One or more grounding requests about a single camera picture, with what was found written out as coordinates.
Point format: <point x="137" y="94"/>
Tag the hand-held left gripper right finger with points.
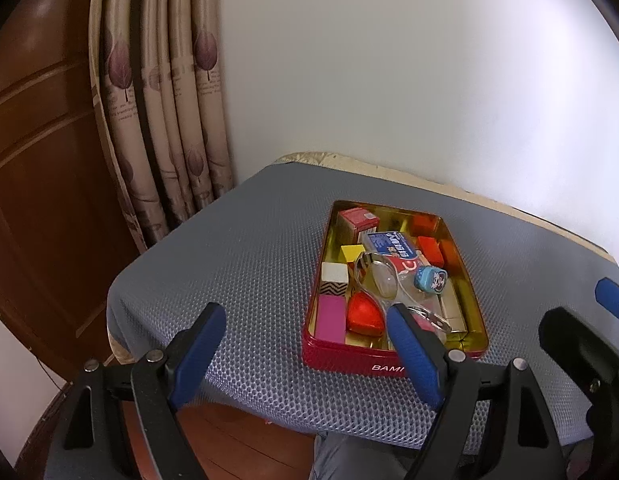
<point x="414" y="355"/>

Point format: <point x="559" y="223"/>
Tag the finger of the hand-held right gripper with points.
<point x="613" y="297"/>
<point x="574" y="340"/>

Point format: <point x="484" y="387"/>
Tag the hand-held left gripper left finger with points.
<point x="199" y="355"/>

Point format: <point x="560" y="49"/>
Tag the small clear box red contents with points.
<point x="427" y="324"/>

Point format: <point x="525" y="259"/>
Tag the orange-red rounded block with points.
<point x="364" y="316"/>

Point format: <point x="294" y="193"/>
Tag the red tin box gold inside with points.
<point x="349" y="360"/>

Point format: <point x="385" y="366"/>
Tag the small blue round case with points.
<point x="432" y="279"/>

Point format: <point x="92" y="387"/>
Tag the pink rectangular block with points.
<point x="331" y="320"/>

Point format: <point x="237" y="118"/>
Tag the red rectangular block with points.
<point x="432" y="250"/>

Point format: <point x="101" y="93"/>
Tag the white block black zigzag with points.
<point x="333" y="275"/>

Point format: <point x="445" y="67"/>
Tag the gold cube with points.
<point x="350" y="254"/>

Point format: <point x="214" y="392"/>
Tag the red card box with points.
<point x="357" y="220"/>

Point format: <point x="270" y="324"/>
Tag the grey mesh mat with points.
<point x="239" y="260"/>

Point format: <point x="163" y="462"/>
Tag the person's grey trouser legs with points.
<point x="354" y="460"/>

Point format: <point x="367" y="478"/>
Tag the gold tablecloth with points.
<point x="389" y="169"/>

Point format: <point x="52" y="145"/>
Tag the brown wooden door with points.
<point x="49" y="185"/>

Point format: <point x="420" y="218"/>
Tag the beige leaf-print curtain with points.
<point x="164" y="110"/>

